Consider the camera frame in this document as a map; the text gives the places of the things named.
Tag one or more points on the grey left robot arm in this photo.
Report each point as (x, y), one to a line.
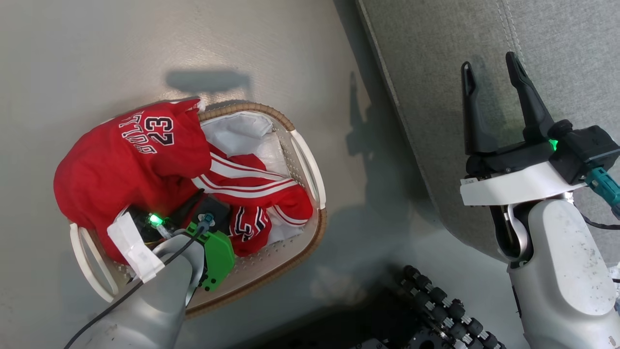
(145, 310)

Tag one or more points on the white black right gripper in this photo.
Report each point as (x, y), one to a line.
(513, 182)

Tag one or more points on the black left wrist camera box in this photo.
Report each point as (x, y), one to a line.
(143, 225)

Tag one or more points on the white tape label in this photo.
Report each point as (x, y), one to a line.
(133, 247)

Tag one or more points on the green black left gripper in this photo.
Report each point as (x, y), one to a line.
(218, 257)

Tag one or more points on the grey fabric sofa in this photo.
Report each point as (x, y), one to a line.
(436, 72)

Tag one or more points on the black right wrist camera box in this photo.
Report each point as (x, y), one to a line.
(586, 150)

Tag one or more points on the red number 23 jersey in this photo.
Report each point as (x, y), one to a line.
(121, 179)

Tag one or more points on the white woven-rim laundry basket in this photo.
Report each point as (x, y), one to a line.
(290, 254)

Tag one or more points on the black roller wheel robot base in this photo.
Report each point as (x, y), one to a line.
(436, 298)

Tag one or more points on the red white-striped garment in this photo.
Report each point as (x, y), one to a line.
(252, 189)

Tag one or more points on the white cloth basket liner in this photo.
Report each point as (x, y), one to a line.
(242, 131)

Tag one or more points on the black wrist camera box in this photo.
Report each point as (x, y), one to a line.
(586, 150)
(143, 225)

